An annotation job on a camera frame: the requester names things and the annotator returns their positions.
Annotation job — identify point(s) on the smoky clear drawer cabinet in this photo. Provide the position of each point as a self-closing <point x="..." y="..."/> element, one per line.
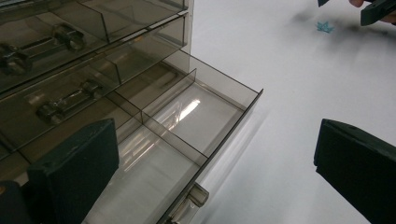
<point x="186" y="31"/>

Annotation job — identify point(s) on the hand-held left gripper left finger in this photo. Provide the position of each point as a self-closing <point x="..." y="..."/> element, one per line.
<point x="77" y="168"/>

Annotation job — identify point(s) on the smoky clear closed drawer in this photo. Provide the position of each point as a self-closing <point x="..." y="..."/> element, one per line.
<point x="62" y="18"/>
<point x="77" y="90"/>

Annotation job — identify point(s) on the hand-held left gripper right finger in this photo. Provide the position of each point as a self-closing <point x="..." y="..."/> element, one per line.
<point x="358" y="168"/>

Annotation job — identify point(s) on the small blue leaf-shaped piece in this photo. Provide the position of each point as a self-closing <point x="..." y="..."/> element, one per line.
<point x="324" y="27"/>

